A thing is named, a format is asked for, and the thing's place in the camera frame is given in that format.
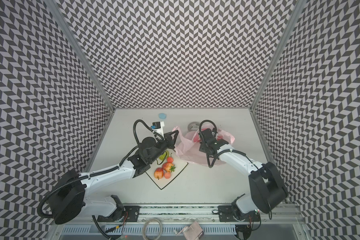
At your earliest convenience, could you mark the white square mat black border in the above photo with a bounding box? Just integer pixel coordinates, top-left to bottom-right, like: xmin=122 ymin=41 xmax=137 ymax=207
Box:
xmin=145 ymin=150 xmax=188 ymax=190

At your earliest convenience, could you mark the pink box on ledge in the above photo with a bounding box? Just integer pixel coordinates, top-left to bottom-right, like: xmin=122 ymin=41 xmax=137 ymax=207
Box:
xmin=174 ymin=221 xmax=204 ymax=240

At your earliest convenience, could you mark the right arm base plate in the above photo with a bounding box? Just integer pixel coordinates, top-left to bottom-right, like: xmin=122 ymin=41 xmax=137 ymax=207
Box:
xmin=213 ymin=205 xmax=261 ymax=223

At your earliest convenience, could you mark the light blue soap piece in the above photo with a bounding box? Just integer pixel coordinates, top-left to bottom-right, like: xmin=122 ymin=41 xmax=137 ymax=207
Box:
xmin=159 ymin=113 xmax=167 ymax=120

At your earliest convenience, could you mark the pink plastic bag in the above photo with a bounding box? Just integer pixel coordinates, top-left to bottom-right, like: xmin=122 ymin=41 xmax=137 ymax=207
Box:
xmin=173 ymin=126 xmax=235 ymax=167

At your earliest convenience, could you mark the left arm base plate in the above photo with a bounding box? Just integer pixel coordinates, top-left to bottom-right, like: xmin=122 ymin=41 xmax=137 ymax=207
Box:
xmin=97 ymin=205 xmax=141 ymax=223

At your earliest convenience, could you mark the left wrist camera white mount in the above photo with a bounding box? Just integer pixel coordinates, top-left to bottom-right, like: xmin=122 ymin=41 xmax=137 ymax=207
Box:
xmin=151 ymin=121 xmax=165 ymax=137

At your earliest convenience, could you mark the fake red yellow mango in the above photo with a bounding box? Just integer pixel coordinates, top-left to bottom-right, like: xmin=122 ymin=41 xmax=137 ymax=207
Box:
xmin=162 ymin=162 xmax=176 ymax=173

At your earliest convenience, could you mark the green fake pear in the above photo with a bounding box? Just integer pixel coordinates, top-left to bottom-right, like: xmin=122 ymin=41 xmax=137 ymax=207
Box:
xmin=159 ymin=151 xmax=169 ymax=161

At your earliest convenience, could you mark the clear tape roll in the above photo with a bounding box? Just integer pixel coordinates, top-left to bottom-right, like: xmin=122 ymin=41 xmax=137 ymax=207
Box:
xmin=188 ymin=122 xmax=200 ymax=132

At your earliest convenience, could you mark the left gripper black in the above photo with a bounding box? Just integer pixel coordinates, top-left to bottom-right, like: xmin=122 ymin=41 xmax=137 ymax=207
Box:
xmin=148 ymin=130 xmax=180 ymax=165

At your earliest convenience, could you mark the coiled grey cable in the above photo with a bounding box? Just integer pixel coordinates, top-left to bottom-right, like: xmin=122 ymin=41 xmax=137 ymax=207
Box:
xmin=142 ymin=218 xmax=164 ymax=240

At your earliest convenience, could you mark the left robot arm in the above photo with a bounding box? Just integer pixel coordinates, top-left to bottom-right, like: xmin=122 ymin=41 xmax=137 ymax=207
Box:
xmin=37 ymin=120 xmax=179 ymax=225

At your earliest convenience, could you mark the red fake fruit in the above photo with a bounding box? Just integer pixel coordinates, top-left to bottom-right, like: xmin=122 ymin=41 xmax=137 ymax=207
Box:
xmin=154 ymin=168 xmax=164 ymax=180

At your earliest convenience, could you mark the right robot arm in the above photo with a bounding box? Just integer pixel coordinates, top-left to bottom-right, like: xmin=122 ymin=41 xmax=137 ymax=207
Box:
xmin=199 ymin=120 xmax=289 ymax=222

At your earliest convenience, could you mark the aluminium front rail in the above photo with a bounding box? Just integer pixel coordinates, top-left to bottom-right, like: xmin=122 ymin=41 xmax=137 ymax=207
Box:
xmin=125 ymin=203 xmax=305 ymax=225

